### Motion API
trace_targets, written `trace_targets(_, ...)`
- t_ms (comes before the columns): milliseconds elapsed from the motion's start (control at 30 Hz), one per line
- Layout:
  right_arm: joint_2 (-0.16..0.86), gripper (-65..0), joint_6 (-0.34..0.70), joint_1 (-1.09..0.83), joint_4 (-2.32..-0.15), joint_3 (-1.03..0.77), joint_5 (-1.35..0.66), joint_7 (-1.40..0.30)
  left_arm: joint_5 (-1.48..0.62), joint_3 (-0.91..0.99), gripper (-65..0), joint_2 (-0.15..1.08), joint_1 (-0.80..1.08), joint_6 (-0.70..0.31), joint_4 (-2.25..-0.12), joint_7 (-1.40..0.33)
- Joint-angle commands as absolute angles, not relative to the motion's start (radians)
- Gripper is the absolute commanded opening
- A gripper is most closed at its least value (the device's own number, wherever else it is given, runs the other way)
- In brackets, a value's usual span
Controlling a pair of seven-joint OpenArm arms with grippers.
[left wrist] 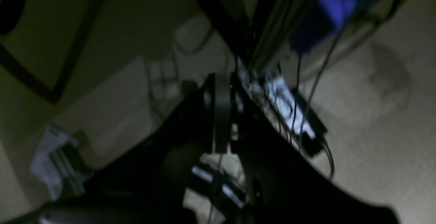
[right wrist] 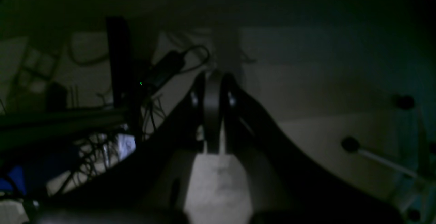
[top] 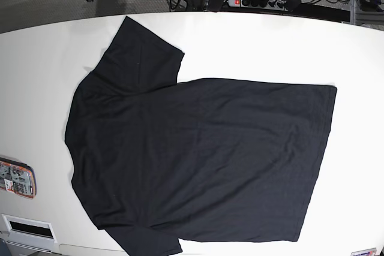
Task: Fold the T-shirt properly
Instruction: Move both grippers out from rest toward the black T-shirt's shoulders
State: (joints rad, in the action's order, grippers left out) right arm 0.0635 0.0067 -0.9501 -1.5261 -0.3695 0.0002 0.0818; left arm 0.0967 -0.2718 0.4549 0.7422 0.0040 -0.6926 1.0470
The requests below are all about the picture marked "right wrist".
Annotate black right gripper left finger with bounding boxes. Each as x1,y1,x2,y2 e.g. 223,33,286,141
45,72,205,224

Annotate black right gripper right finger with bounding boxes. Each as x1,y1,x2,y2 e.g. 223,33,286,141
221,73,404,224

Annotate black power adapter brick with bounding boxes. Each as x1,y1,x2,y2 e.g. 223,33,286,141
141,51,185,89

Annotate tangled floor cables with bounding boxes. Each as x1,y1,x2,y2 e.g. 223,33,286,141
51,95,167,194

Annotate black adapter cable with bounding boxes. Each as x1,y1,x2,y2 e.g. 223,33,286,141
177,45,211,75

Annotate black vertical post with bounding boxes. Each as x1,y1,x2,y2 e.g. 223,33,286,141
106,16,137,139

